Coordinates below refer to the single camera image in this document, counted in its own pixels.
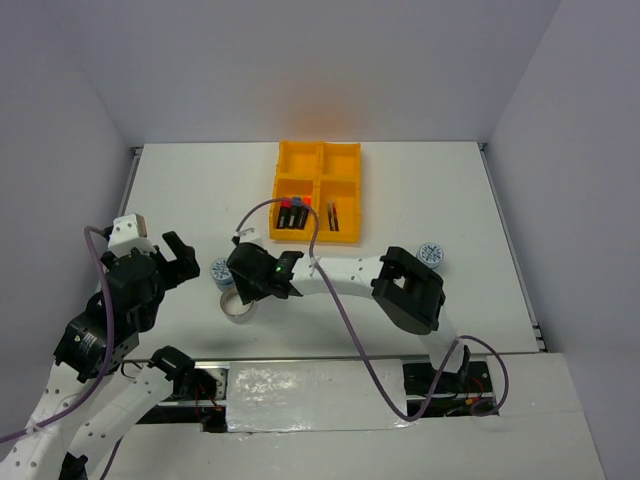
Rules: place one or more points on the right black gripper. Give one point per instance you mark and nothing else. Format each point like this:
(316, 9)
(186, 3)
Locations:
(246, 291)

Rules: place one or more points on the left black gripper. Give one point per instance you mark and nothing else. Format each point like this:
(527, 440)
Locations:
(185, 266)

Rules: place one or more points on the pink cap black highlighter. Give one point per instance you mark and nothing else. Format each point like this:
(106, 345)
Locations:
(282, 220)

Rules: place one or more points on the blue cap black highlighter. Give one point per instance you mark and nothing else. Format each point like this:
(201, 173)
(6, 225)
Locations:
(295, 214)

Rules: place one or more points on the orange cap black highlighter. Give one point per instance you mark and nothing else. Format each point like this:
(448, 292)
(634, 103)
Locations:
(304, 212)

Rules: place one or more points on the red pen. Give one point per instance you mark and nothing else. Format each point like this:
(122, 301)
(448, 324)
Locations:
(335, 217)

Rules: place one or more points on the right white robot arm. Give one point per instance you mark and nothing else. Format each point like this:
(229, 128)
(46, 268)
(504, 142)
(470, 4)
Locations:
(410, 294)

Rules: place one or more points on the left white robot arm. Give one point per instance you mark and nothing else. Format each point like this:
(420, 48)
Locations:
(62, 439)

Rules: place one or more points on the left blue putty jar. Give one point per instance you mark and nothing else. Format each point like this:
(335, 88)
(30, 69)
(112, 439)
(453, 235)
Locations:
(221, 274)

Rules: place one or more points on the blue putty jar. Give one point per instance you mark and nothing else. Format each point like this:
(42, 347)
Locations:
(221, 274)
(431, 254)

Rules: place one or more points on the clear tape roll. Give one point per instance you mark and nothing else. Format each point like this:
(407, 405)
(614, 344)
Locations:
(234, 309)

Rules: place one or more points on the yellow four-compartment organizer tray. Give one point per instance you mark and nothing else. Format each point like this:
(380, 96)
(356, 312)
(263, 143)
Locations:
(328, 172)

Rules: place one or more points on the silver foil covered panel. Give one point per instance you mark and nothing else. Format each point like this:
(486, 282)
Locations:
(305, 396)

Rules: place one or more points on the right blue putty jar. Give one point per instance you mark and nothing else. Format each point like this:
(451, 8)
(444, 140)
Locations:
(431, 254)

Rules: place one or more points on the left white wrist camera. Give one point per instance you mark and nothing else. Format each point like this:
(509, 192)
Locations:
(128, 233)

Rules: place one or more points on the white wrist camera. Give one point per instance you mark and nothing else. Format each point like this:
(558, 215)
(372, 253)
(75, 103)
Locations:
(128, 233)
(248, 235)

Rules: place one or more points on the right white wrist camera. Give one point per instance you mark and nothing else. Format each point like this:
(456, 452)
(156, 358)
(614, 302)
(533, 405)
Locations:
(248, 235)

